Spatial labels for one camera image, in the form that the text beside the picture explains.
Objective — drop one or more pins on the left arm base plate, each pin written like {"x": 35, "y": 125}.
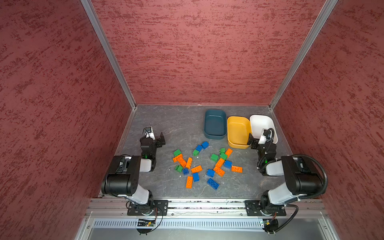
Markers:
{"x": 162, "y": 207}

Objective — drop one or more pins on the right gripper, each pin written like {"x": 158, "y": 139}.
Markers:
{"x": 261, "y": 144}

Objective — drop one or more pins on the yellow plastic bin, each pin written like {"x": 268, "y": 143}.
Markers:
{"x": 239, "y": 129}

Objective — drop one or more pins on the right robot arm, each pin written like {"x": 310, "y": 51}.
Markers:
{"x": 305, "y": 178}

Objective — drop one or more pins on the orange lego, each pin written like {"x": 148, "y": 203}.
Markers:
{"x": 236, "y": 169}
{"x": 219, "y": 171}
{"x": 189, "y": 163}
{"x": 176, "y": 158}
{"x": 197, "y": 169}
{"x": 189, "y": 182}
{"x": 229, "y": 152}

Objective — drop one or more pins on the aluminium front rail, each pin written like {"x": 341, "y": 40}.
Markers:
{"x": 178, "y": 208}

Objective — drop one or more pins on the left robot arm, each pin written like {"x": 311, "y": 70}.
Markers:
{"x": 122, "y": 177}

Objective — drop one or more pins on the orange lego diagonal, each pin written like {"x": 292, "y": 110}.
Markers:
{"x": 219, "y": 163}
{"x": 182, "y": 162}

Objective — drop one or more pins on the orange lego bottom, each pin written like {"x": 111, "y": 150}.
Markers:
{"x": 189, "y": 182}

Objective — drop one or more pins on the blue lego top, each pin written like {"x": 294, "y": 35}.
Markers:
{"x": 205, "y": 145}
{"x": 199, "y": 148}

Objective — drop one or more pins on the blue lego lower centre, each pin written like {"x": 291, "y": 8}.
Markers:
{"x": 196, "y": 177}

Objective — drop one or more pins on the teal plastic bin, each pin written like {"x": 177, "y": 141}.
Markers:
{"x": 215, "y": 126}

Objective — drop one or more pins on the large blue lego bottom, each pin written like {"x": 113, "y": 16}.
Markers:
{"x": 213, "y": 184}

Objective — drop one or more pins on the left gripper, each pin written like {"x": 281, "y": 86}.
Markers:
{"x": 152, "y": 140}

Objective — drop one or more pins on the white plastic bin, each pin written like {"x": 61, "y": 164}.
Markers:
{"x": 259, "y": 123}

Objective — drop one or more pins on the blue lego centre right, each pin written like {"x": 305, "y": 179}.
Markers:
{"x": 210, "y": 173}

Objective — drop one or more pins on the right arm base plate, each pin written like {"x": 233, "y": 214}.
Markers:
{"x": 257, "y": 209}

